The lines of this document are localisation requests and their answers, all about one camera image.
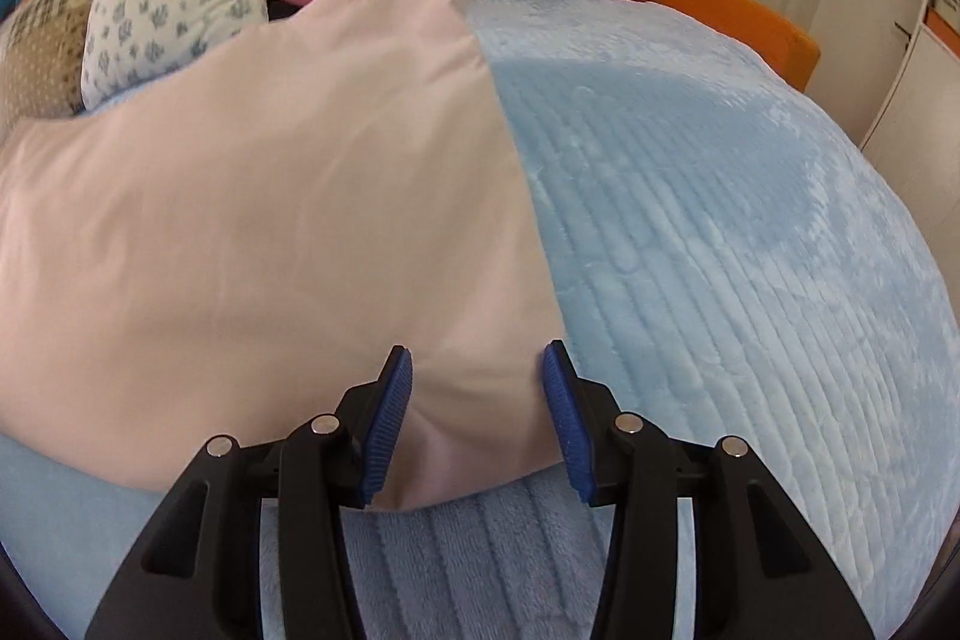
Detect pale pink cloth garment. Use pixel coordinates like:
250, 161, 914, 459
0, 0, 571, 513

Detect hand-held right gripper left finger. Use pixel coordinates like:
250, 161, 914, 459
86, 346, 413, 640

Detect beige patchwork pillow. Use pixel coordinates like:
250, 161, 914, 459
0, 0, 106, 135

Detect white cabinet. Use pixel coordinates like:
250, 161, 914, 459
859, 0, 960, 214

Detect light blue fleece blanket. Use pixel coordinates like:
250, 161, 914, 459
0, 0, 953, 640

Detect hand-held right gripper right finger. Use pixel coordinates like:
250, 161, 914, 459
544, 340, 875, 640

